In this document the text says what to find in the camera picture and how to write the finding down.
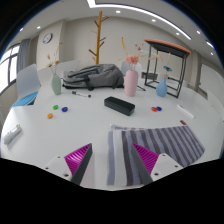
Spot round ceiling spotlights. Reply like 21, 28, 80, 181
18, 9, 216, 56

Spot grey striped towel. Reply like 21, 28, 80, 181
106, 124, 206, 187

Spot wooden coat rack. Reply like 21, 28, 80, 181
88, 10, 110, 65

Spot white plain chair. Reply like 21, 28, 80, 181
120, 60, 143, 79

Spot grey backpack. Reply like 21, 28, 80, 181
62, 63, 125, 92

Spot white chair with blue seat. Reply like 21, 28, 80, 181
11, 63, 42, 108

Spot window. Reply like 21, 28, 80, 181
0, 43, 21, 96

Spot black and white marker pen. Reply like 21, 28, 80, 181
71, 90, 92, 99

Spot white remote control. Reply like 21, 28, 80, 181
3, 124, 23, 146

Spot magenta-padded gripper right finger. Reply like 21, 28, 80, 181
130, 143, 184, 186

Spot black frame stand orange top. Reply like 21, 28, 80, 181
143, 38, 192, 99

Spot grey curtain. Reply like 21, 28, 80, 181
16, 38, 31, 73

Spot black rectangular case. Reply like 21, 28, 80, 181
103, 96, 136, 117

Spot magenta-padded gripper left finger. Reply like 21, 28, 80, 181
42, 143, 94, 186

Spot round wall clock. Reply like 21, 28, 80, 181
42, 32, 53, 45

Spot pink vase with flowers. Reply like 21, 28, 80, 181
117, 35, 151, 98

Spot blue vase with flowers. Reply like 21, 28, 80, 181
154, 51, 174, 98

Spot long ceiling light strip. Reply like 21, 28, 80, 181
86, 0, 193, 41

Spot green vase with dried stems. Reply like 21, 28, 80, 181
46, 41, 64, 96

